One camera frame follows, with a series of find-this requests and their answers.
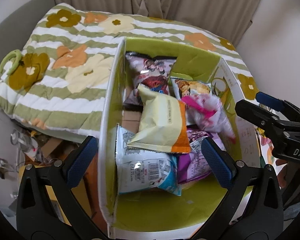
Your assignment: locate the pink white candy packet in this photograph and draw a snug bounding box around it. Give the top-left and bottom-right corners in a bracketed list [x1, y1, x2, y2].
[181, 94, 236, 144]

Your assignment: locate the cream orange snack packet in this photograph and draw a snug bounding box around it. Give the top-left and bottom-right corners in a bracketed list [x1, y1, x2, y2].
[128, 84, 191, 154]

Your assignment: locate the person's right hand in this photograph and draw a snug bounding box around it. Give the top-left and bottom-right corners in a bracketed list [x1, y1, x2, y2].
[275, 159, 300, 189]

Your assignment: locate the purple snack packet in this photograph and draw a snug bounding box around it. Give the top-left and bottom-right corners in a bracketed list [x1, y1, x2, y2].
[177, 128, 225, 184]

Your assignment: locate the yellow princess snack packet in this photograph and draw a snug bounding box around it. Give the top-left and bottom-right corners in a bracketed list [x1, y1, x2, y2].
[170, 77, 212, 100]

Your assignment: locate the green cardboard storage box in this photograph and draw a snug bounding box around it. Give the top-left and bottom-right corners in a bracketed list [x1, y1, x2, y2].
[97, 37, 261, 239]

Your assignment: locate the white blue snack packet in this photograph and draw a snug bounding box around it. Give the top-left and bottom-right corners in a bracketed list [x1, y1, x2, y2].
[115, 125, 181, 196]

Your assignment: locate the dark red snack bag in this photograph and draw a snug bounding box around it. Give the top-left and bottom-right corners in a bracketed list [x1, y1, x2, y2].
[125, 51, 177, 105]

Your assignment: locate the floral striped quilt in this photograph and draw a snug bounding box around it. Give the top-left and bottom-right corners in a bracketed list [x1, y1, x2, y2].
[0, 3, 258, 141]

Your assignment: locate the green plastic ring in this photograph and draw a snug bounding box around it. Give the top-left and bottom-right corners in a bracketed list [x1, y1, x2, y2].
[0, 49, 23, 75]

